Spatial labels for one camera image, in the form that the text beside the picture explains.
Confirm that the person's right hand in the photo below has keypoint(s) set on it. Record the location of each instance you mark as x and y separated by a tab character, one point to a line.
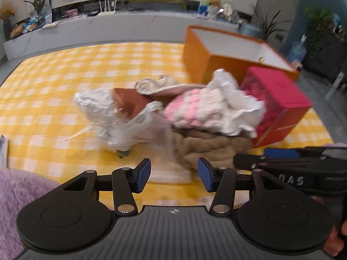
334	244

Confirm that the white fleece slipper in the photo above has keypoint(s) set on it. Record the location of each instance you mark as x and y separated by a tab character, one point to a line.
165	86

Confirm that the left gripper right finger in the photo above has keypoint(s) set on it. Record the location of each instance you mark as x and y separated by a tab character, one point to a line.
269	213

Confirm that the bushy green potted plant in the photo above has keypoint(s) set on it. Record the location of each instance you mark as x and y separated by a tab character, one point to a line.
319	19

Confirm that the white marble TV cabinet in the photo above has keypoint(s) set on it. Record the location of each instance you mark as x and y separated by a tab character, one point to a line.
122	27

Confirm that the teddy bear bouquet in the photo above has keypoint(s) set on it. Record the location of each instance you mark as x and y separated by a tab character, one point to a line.
219	10

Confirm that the blue water jug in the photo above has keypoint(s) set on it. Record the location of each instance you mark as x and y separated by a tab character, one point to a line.
297	51

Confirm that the white crumpled plastic bag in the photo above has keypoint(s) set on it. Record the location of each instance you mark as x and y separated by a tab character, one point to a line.
241	112

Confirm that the yellow dried flowers vase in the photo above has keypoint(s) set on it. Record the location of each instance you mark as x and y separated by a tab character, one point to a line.
6	11

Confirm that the green plant in vase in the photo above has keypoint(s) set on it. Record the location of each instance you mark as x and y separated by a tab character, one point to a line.
38	6

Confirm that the brown fleece garment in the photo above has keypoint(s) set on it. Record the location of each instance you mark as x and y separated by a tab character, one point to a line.
191	144

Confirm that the orange storage box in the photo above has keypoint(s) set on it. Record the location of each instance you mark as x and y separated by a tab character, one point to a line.
206	50

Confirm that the white wifi router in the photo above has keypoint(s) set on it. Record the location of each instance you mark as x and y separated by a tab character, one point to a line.
107	7

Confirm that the red gift box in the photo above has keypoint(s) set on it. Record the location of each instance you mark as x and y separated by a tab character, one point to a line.
285	104

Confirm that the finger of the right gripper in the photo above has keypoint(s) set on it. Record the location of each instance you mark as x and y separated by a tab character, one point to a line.
281	153

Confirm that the brown red cloth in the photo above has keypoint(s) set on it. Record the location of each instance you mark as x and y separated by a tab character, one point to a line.
129	101

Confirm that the purple fuzzy blanket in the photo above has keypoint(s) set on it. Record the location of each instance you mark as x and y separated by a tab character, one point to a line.
18	188

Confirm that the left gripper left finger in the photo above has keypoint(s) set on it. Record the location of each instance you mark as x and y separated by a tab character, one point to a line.
81	211

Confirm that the clear plastic bag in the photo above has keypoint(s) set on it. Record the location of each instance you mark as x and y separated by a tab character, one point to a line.
119	133

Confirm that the dark side cabinet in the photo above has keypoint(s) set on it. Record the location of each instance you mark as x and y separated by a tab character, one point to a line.
328	56

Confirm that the pink white knitted item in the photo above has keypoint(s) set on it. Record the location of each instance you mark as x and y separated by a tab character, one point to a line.
201	109

